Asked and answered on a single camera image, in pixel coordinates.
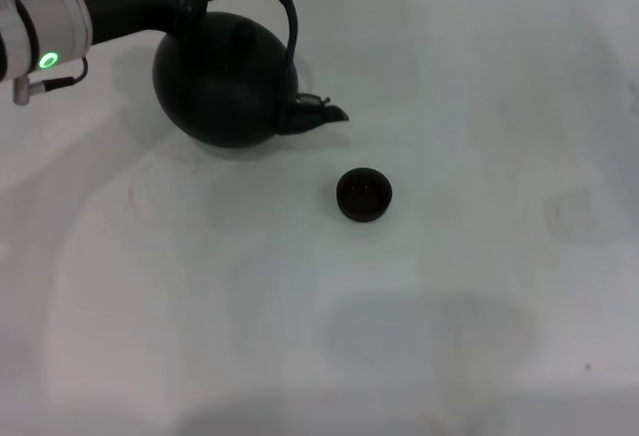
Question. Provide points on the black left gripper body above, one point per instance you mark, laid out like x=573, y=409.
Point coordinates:
x=130, y=2

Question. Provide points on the dark brown teacup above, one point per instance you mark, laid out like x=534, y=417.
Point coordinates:
x=364, y=196

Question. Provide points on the black round teapot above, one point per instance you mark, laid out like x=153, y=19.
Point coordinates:
x=224, y=87

